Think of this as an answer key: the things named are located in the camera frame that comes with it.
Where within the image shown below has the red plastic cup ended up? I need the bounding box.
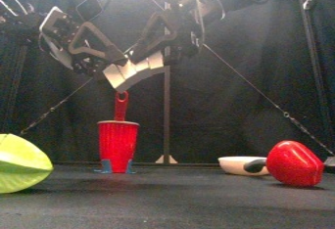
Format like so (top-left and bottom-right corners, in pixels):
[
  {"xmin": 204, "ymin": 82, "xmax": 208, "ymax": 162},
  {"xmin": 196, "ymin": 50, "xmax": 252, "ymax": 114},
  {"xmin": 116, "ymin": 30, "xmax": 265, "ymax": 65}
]
[{"xmin": 96, "ymin": 119, "xmax": 141, "ymax": 174}]

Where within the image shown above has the blue cup holder base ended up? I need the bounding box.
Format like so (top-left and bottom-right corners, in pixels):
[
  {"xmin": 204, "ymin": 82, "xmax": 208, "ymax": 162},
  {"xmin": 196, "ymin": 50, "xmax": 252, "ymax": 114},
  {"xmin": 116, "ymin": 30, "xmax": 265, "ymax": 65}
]
[{"xmin": 93, "ymin": 159, "xmax": 137, "ymax": 175}]

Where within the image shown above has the white small bowl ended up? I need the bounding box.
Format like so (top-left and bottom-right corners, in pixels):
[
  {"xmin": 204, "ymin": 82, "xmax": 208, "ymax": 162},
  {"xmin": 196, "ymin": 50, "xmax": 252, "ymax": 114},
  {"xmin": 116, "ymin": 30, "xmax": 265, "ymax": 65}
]
[{"xmin": 217, "ymin": 156, "xmax": 271, "ymax": 177}]

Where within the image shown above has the red toy bell pepper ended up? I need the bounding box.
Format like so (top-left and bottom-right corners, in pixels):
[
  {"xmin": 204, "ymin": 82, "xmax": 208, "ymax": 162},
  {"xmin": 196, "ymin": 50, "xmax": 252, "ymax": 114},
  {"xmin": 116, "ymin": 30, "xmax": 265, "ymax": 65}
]
[{"xmin": 264, "ymin": 140, "xmax": 325, "ymax": 188}]

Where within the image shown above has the red utensil handle with loop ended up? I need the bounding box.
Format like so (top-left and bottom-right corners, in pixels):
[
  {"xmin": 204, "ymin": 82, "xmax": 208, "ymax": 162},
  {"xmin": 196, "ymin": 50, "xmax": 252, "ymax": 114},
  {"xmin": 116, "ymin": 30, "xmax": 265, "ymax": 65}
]
[{"xmin": 112, "ymin": 90, "xmax": 130, "ymax": 122}]

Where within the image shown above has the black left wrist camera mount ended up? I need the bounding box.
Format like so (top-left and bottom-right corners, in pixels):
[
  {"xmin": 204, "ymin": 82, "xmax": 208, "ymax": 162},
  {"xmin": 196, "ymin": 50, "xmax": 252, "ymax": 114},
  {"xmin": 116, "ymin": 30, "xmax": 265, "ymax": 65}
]
[{"xmin": 74, "ymin": 0, "xmax": 104, "ymax": 23}]

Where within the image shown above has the diagonal brace wire with turnbuckle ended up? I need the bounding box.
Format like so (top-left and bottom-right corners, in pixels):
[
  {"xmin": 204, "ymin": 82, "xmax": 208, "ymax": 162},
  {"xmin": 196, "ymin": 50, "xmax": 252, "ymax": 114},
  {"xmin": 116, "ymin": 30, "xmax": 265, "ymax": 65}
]
[
  {"xmin": 201, "ymin": 42, "xmax": 335, "ymax": 158},
  {"xmin": 18, "ymin": 45, "xmax": 134, "ymax": 137}
]

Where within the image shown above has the vertical metal frame post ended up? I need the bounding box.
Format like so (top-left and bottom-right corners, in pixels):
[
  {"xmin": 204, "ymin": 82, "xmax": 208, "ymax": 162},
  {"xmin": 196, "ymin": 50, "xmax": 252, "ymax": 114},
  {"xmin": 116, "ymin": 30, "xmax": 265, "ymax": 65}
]
[{"xmin": 154, "ymin": 0, "xmax": 178, "ymax": 165}]

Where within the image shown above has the black metal frame upright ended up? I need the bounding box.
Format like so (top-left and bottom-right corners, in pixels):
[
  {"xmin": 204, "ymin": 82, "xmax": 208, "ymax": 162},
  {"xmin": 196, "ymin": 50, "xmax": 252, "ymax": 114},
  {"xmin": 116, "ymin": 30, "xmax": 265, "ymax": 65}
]
[{"xmin": 297, "ymin": 0, "xmax": 335, "ymax": 133}]

